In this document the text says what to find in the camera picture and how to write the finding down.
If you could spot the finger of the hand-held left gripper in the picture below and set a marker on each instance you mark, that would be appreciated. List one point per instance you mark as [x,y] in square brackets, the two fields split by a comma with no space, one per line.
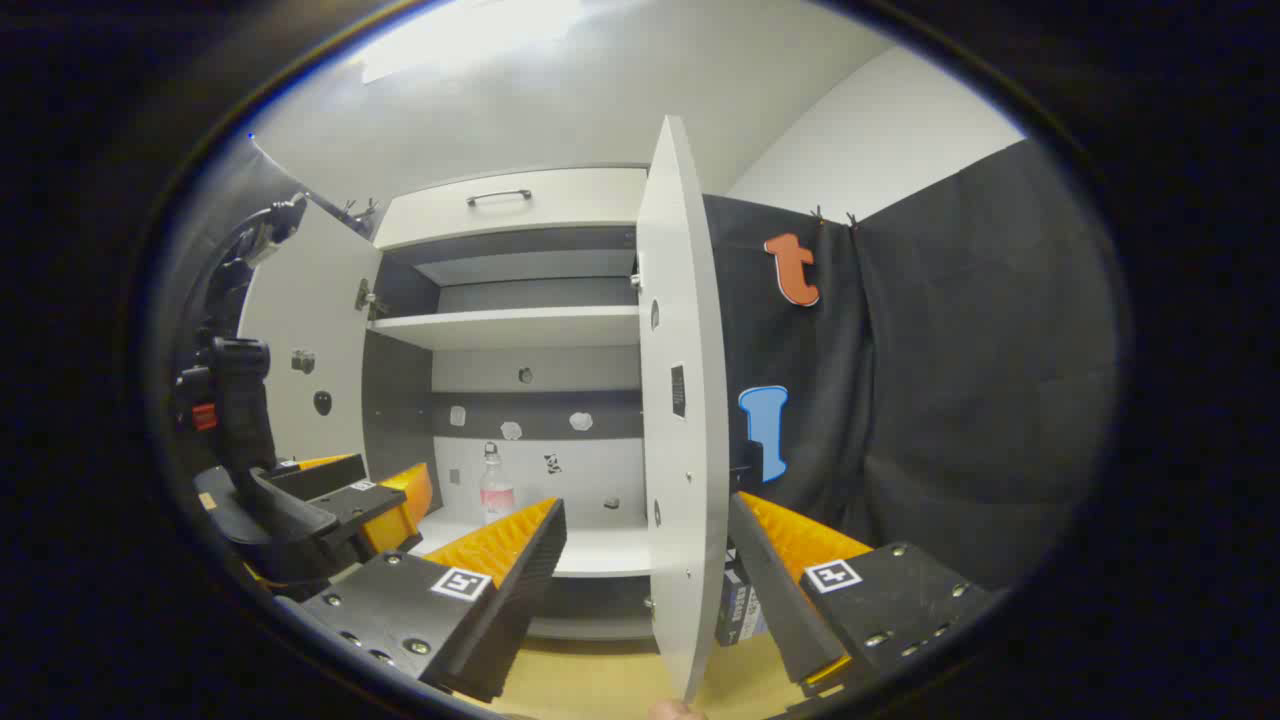
[365,505]
[315,478]

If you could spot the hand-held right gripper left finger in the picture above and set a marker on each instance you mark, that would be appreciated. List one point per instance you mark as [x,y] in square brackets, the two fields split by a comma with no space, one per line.
[520,590]

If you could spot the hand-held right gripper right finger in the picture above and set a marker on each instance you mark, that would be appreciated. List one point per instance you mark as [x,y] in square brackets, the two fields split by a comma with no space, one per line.
[770,590]

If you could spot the clear bottle with pink label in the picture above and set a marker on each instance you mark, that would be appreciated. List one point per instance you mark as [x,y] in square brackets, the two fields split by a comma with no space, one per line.
[497,492]

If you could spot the white cabinet door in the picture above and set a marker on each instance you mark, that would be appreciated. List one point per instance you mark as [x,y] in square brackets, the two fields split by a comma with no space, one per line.
[685,300]
[312,290]

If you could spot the white and grey cabinet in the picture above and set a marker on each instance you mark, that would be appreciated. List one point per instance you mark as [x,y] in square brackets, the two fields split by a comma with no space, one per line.
[520,326]

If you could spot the white cabinet drawer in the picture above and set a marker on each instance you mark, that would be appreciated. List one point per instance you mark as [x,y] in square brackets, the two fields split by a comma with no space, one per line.
[585,205]

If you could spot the grey book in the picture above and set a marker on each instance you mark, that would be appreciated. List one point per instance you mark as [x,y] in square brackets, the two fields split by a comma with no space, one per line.
[755,615]

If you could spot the dark blue book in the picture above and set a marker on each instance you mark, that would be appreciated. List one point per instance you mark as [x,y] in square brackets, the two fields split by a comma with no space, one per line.
[729,608]

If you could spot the black backdrop cloth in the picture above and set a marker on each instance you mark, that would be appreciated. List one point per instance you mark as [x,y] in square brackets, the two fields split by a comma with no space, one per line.
[950,380]

